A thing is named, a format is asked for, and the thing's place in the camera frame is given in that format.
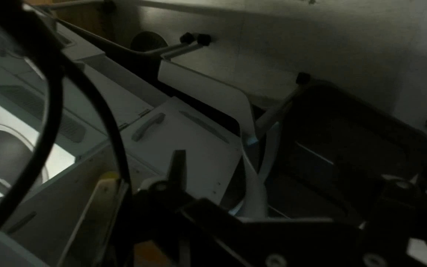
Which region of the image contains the grey door handle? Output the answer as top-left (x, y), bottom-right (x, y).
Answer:
top-left (132, 112), bottom-right (168, 143)

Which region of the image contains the white toy kitchen unit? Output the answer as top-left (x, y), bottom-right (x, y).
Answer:
top-left (0, 9), bottom-right (274, 267)

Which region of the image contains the white arched cabinet door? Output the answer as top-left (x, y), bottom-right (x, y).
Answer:
top-left (157, 58), bottom-right (274, 222)

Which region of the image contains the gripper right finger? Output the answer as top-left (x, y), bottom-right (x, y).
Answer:
top-left (366, 176), bottom-right (420, 267)

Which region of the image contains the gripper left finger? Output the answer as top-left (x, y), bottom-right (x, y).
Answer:
top-left (56, 176), bottom-right (130, 267)

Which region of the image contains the grey rod with black cap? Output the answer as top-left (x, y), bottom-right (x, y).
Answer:
top-left (173, 33), bottom-right (214, 57)
top-left (160, 32), bottom-right (197, 58)

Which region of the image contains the dark round disc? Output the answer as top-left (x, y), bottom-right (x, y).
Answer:
top-left (129, 30), bottom-right (168, 54)

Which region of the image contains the black stand with grey top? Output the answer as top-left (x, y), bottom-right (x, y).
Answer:
top-left (264, 73), bottom-right (427, 229)

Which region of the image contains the brown wooden board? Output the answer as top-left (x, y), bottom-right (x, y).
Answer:
top-left (25, 0), bottom-right (108, 39)

